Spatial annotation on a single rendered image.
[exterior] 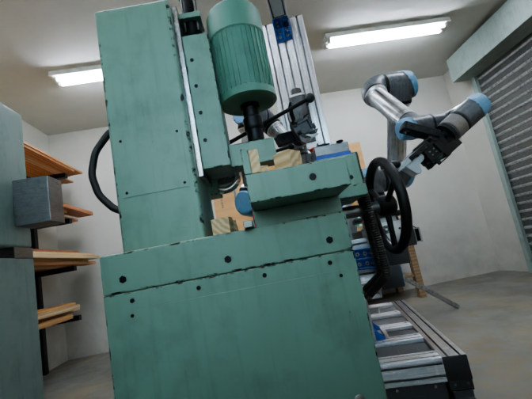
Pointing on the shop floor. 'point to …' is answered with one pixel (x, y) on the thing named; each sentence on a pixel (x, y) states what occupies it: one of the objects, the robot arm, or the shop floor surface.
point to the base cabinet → (248, 336)
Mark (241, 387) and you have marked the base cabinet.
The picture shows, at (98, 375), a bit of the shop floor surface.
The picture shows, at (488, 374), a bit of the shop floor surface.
